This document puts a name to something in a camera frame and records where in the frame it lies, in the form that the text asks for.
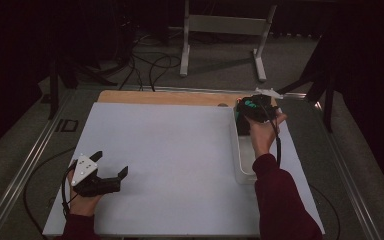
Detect black metal stand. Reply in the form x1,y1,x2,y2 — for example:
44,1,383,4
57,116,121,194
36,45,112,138
269,33,336,133

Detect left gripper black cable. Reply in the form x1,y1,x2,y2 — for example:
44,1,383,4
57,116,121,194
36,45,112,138
23,146,78,234

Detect white plastic storage bin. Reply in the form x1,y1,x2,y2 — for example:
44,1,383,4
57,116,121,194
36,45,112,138
230,105,283,186

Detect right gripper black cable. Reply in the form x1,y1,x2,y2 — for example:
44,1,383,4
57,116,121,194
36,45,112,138
261,103,342,232

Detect person's left hand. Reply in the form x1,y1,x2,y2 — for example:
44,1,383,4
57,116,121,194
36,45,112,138
66,169,103,218

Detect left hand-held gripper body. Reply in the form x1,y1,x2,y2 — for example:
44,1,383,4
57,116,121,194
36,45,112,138
69,154,122,198

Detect black floor cable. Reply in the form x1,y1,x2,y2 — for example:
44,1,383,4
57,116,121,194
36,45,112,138
118,53,145,91
148,54,182,92

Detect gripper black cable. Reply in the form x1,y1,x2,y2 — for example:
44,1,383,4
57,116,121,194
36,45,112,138
261,103,342,232
23,146,78,234

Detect white table board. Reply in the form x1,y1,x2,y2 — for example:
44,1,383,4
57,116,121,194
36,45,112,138
42,102,326,238

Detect black floor bracket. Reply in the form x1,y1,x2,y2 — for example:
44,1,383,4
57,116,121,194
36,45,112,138
54,118,80,133

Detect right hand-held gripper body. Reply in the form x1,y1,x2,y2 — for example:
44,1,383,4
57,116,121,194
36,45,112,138
235,87,285,125

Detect black floor cables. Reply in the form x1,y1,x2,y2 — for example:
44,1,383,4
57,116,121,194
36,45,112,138
48,56,118,120

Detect metal floor rail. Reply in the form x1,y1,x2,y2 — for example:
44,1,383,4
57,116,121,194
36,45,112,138
0,89,75,240
314,100,382,240
123,84,308,100

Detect white metal stand frame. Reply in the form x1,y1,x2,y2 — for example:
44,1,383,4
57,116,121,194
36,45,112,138
179,0,278,83

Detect person's right hand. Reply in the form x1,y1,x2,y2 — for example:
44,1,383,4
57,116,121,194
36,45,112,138
245,108,288,158

